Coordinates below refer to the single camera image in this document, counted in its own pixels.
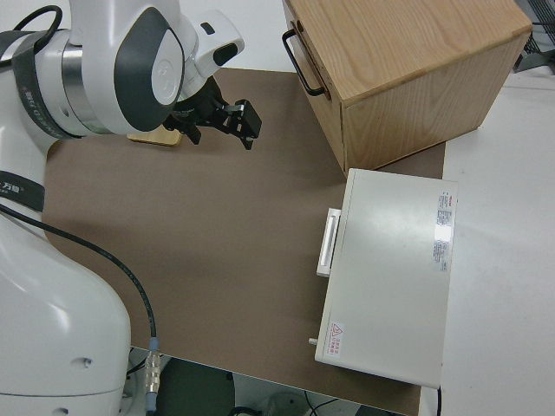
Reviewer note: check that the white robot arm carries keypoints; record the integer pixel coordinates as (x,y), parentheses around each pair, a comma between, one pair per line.
(47,303)

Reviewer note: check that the brown table mat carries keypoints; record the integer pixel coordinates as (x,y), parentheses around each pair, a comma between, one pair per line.
(217,238)

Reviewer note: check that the bamboo mug rack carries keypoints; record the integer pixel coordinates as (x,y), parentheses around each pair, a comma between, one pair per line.
(156,138)

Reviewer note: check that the light wooden cabinet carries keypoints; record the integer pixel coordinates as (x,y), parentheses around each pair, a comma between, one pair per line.
(412,52)

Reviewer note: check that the white toaster oven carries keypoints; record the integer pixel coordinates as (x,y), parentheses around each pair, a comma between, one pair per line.
(390,268)

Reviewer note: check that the light wooden drawer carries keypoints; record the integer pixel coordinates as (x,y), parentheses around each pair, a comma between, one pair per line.
(308,60)

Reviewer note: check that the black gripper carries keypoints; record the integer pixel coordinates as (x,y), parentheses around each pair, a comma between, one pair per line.
(204,106)

